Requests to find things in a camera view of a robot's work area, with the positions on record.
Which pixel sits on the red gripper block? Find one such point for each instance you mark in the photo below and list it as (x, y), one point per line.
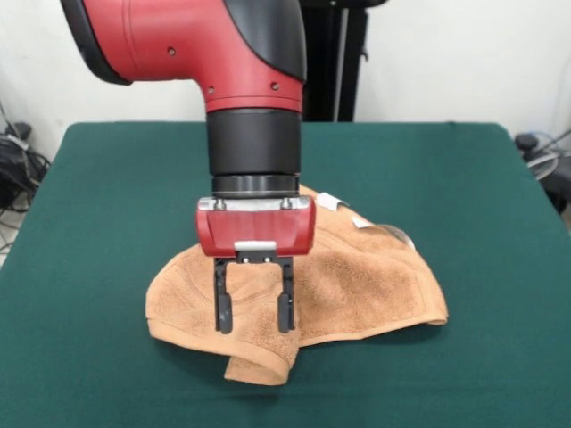
(254, 227)

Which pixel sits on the tan terry towel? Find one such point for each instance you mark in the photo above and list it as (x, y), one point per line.
(357, 285)

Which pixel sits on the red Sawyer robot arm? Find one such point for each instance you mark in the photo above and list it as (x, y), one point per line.
(201, 44)

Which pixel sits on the dark green table cloth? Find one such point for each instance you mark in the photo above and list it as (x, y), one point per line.
(89, 178)

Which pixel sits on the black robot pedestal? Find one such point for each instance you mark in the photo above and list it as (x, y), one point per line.
(334, 67)

